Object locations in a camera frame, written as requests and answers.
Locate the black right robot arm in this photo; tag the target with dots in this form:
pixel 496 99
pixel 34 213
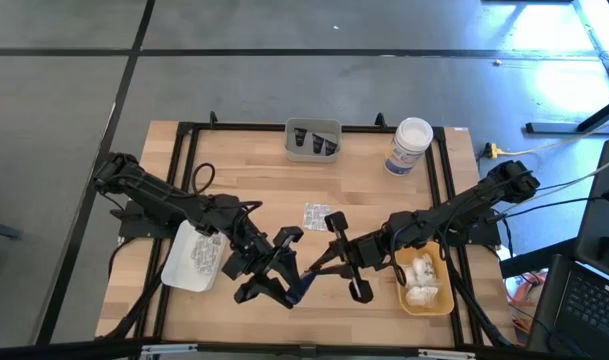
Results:
pixel 464 210

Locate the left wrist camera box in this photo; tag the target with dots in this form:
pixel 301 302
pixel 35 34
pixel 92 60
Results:
pixel 234 267

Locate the grey plastic bin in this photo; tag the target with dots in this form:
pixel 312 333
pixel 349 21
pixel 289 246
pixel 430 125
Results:
pixel 314 156

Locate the black rig crossbar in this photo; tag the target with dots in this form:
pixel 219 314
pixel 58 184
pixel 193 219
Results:
pixel 304 351

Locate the black aluminium table frame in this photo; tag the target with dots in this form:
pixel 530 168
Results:
pixel 234 127

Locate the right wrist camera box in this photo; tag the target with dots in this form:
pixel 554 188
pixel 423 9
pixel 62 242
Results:
pixel 370 250

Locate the white plastic bin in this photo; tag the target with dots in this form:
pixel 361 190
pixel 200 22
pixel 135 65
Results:
pixel 181 270

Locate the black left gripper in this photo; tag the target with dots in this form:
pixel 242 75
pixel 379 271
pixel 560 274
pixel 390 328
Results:
pixel 289 236

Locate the yellow power plug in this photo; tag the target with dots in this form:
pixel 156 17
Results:
pixel 493 150

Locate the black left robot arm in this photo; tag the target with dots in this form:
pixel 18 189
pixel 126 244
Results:
pixel 154 192

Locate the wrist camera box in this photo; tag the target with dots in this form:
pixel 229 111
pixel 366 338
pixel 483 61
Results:
pixel 234 267
pixel 370 250

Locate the orange item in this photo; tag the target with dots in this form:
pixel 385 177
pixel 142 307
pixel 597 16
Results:
pixel 519 295

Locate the black laptop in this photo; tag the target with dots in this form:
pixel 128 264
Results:
pixel 584 300

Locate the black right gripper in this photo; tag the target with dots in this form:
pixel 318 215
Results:
pixel 361 292

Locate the black stand foot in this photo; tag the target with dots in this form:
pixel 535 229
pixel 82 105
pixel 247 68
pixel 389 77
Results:
pixel 574 126

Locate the yellow plastic bin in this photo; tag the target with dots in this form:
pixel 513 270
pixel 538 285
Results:
pixel 434 307

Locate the Lysol wipes canister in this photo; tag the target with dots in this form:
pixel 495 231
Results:
pixel 408 146

